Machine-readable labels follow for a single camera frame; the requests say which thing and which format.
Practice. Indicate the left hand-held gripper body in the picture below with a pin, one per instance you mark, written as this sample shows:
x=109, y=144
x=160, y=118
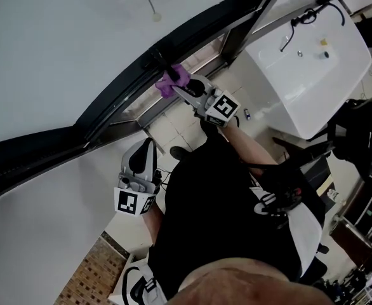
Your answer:
x=127, y=200

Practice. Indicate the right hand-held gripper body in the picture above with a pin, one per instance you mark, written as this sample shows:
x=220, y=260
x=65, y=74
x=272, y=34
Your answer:
x=222, y=106

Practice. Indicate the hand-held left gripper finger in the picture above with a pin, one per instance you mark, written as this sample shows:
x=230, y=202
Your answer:
x=153, y=164
x=127, y=162

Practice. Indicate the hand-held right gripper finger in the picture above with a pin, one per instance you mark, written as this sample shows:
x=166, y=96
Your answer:
x=189, y=98
x=205, y=84

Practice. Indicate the purple cloth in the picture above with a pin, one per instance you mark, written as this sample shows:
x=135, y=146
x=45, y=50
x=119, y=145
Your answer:
x=167, y=86

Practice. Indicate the person's left forearm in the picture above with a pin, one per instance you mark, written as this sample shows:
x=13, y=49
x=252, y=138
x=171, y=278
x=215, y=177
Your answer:
x=152, y=224

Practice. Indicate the person's right forearm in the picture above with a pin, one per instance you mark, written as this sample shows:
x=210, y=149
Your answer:
x=249, y=145

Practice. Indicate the small blue white bottle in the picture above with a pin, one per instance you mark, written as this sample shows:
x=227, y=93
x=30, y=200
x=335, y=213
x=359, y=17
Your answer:
x=248, y=114

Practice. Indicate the person's left black shoe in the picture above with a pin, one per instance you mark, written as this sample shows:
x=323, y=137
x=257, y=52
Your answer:
x=178, y=152

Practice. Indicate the white box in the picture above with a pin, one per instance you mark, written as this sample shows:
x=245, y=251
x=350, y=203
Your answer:
x=136, y=260

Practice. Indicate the person's black clothed body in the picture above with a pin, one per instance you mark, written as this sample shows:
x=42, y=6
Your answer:
x=217, y=208

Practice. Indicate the white sink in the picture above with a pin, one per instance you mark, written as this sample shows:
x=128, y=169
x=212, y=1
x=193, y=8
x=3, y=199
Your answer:
x=300, y=91

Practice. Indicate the grey white harness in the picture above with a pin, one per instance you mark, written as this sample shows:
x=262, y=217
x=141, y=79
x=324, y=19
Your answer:
x=262, y=199

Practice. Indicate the small grey cup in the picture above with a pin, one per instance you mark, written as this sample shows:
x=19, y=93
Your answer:
x=324, y=55

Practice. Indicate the small yellow item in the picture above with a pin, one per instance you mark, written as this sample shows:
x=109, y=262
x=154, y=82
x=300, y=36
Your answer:
x=324, y=42

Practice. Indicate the black faucet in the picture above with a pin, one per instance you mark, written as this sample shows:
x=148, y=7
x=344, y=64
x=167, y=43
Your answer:
x=305, y=16

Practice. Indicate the white window pane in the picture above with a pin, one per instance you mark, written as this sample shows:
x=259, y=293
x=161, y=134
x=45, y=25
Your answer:
x=62, y=59

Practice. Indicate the person's face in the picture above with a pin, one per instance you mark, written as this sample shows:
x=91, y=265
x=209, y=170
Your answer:
x=243, y=284

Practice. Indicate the black window frame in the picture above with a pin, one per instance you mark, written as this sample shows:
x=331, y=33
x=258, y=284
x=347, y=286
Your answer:
x=21, y=167

